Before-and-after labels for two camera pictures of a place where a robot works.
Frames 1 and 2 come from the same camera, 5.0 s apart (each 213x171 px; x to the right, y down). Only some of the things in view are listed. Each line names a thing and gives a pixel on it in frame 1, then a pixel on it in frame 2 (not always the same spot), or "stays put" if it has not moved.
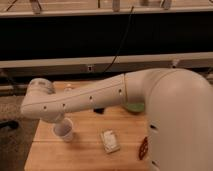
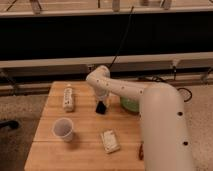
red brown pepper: [143, 148] stays put
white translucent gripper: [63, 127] → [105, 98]
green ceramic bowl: [135, 108] stays put
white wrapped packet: [110, 140] stays put
